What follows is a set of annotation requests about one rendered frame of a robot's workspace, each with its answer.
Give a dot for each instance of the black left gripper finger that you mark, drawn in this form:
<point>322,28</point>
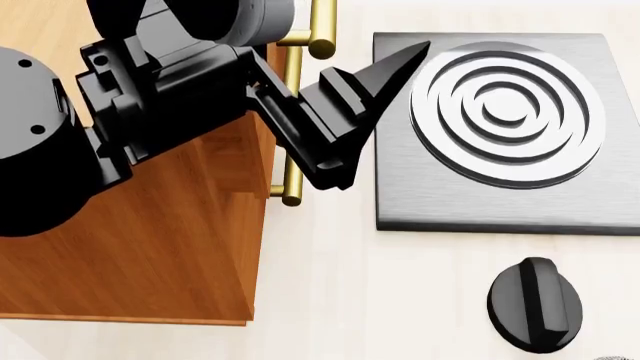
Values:
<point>385,82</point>
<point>295,142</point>

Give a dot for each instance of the wooden cabinet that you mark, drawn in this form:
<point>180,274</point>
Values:
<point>150,243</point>

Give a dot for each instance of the brushed steel stove plate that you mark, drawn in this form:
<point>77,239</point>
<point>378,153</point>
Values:
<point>500,210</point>

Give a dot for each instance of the silver spiral stove burner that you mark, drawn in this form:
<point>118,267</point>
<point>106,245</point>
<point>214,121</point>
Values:
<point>505,112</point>

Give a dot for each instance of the black stove knob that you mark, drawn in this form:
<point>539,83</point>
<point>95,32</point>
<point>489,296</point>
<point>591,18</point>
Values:
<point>535,305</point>

